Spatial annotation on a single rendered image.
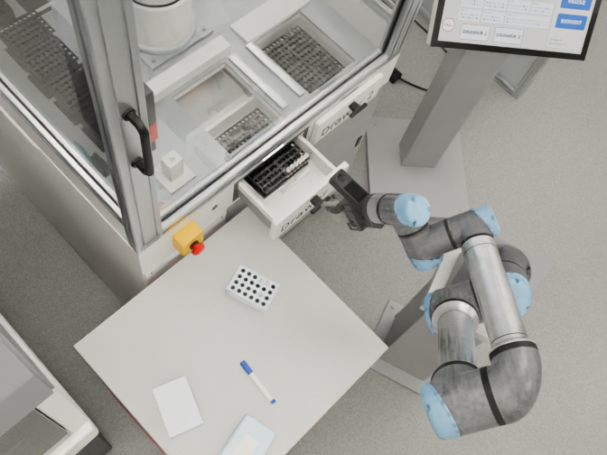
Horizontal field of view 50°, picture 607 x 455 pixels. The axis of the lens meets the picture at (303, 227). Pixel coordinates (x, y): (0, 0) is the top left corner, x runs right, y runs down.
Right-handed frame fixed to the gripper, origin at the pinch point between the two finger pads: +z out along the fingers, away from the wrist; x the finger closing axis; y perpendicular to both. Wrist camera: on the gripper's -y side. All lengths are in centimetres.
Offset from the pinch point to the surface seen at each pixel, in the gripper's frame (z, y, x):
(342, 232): 83, 50, 41
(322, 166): 14.2, -3.1, 11.3
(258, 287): 14.6, 12.8, -25.4
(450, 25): 5, -16, 70
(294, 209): 5.5, -1.8, -7.8
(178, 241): 14.9, -12.0, -36.5
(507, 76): 80, 44, 162
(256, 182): 15.7, -11.3, -8.8
